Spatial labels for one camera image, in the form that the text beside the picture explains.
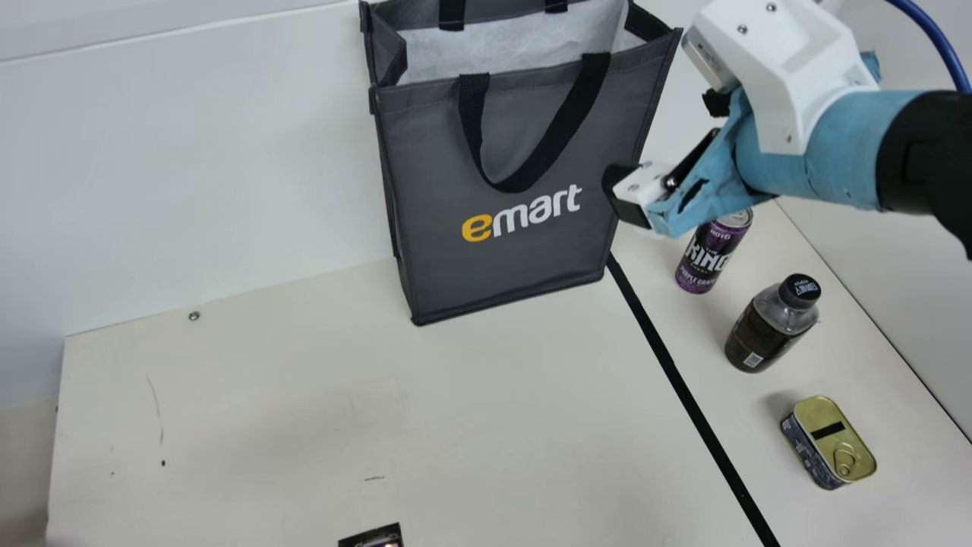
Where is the small square scanner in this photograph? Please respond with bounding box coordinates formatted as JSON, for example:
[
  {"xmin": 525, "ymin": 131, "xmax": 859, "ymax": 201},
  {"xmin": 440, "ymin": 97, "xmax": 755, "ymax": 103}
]
[{"xmin": 338, "ymin": 522, "xmax": 404, "ymax": 547}]

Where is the dark coffee bottle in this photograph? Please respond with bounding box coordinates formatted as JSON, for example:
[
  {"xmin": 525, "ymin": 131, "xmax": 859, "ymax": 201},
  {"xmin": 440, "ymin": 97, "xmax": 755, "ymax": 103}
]
[{"xmin": 724, "ymin": 273, "xmax": 822, "ymax": 374}]

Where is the black strip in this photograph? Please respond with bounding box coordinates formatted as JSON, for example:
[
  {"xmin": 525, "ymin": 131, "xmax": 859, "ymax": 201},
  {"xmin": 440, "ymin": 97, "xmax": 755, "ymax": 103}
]
[{"xmin": 605, "ymin": 255, "xmax": 781, "ymax": 547}]

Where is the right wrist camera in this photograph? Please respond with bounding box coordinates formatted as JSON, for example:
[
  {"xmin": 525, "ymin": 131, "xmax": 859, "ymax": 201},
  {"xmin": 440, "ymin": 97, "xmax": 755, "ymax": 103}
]
[{"xmin": 681, "ymin": 0, "xmax": 882, "ymax": 157}]

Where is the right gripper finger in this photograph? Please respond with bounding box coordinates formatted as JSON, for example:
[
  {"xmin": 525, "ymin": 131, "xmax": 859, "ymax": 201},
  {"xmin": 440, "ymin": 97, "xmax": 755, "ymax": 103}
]
[{"xmin": 602, "ymin": 160, "xmax": 678, "ymax": 230}]

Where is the blue cable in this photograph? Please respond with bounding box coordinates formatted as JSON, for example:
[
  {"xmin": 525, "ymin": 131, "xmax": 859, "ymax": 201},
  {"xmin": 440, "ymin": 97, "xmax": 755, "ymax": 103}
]
[{"xmin": 885, "ymin": 0, "xmax": 972, "ymax": 93}]

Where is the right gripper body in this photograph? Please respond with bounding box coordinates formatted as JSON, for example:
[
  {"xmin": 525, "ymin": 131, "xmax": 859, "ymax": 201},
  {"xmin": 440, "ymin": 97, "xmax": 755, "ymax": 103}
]
[{"xmin": 647, "ymin": 50, "xmax": 926, "ymax": 241}]

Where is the dark grey bag with straps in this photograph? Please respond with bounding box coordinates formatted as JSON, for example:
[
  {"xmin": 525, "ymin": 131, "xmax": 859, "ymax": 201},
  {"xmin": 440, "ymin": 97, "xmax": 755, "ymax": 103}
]
[{"xmin": 358, "ymin": 0, "xmax": 684, "ymax": 327}]

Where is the purple can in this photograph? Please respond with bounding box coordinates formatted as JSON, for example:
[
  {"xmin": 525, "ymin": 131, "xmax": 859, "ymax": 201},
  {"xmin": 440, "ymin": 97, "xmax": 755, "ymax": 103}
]
[{"xmin": 674, "ymin": 207, "xmax": 754, "ymax": 295}]

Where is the rectangular tin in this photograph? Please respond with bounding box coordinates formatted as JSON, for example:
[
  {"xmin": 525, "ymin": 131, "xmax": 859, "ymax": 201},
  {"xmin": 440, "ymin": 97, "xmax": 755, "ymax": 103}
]
[{"xmin": 780, "ymin": 395, "xmax": 878, "ymax": 491}]

